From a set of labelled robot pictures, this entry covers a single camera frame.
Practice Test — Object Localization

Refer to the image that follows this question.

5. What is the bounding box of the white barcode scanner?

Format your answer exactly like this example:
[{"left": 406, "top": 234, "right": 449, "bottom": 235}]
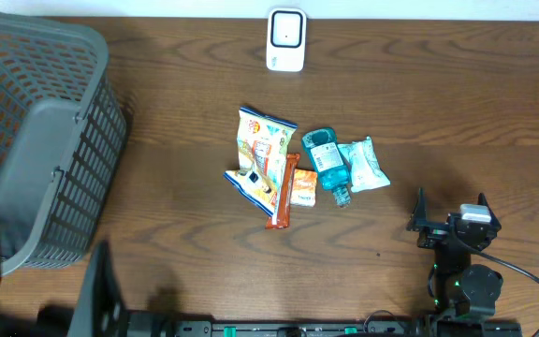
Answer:
[{"left": 266, "top": 7, "right": 307, "bottom": 72}]

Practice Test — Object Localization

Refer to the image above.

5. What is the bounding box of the yellow snack bag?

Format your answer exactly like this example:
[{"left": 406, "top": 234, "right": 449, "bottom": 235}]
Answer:
[{"left": 224, "top": 106, "right": 298, "bottom": 217}]

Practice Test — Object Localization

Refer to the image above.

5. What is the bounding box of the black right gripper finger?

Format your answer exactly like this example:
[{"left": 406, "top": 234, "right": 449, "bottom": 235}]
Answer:
[
  {"left": 412, "top": 188, "right": 428, "bottom": 223},
  {"left": 478, "top": 193, "right": 496, "bottom": 219}
]

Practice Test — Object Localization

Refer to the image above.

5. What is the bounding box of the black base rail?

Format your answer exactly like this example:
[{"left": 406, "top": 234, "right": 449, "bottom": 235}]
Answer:
[{"left": 169, "top": 317, "right": 523, "bottom": 337}]

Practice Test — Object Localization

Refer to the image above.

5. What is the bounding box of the white tissue pack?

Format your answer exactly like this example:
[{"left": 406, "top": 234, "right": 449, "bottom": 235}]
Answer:
[{"left": 338, "top": 136, "right": 390, "bottom": 193}]

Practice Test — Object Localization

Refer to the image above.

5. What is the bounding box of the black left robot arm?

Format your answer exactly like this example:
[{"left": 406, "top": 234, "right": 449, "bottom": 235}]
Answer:
[{"left": 0, "top": 242, "right": 175, "bottom": 336}]

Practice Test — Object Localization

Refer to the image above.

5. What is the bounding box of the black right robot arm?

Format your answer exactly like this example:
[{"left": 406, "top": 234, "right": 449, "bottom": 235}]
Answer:
[{"left": 406, "top": 190, "right": 503, "bottom": 322}]

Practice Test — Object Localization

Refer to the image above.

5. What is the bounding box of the blue mouthwash bottle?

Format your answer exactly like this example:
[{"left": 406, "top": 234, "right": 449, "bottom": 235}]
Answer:
[{"left": 301, "top": 127, "right": 351, "bottom": 208}]

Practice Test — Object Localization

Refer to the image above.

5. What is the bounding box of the orange brown snack bar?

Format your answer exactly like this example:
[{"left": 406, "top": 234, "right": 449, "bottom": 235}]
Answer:
[{"left": 265, "top": 154, "right": 300, "bottom": 229}]

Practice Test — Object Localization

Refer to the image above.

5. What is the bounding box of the grey plastic shopping basket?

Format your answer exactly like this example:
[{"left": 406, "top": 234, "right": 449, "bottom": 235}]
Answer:
[{"left": 0, "top": 12, "right": 129, "bottom": 274}]

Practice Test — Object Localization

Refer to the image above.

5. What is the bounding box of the small orange packet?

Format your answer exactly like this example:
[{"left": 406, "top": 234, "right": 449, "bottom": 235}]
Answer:
[{"left": 290, "top": 168, "right": 317, "bottom": 207}]

